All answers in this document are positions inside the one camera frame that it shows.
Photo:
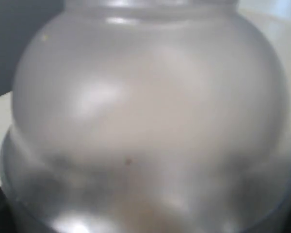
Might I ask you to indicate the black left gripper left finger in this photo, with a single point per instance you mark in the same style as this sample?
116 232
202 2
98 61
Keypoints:
7 221

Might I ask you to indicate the clear plastic shaker bottle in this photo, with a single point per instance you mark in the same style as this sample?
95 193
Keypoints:
148 116

